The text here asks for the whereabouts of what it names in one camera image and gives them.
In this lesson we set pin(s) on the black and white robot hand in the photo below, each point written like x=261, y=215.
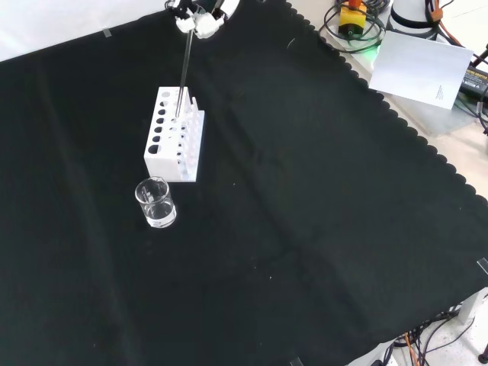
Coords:
x=206, y=25

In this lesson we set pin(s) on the clear glass rod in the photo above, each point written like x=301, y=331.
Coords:
x=185, y=65

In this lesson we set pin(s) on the white test tube rack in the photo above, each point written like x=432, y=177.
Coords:
x=162, y=160

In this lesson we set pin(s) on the clear glass beaker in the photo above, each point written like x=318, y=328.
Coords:
x=156, y=209

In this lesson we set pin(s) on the clear tape strip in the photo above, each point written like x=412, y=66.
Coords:
x=483, y=265
x=296, y=362
x=107, y=33

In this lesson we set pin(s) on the yellow stop button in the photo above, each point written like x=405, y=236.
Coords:
x=352, y=19

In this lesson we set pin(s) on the black bench cloth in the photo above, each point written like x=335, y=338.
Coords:
x=267, y=213

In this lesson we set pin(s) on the pale board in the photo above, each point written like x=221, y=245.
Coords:
x=419, y=68

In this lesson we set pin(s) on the black power adapter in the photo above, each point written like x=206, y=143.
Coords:
x=476, y=80

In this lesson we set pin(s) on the white table leg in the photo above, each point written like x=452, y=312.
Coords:
x=472, y=307

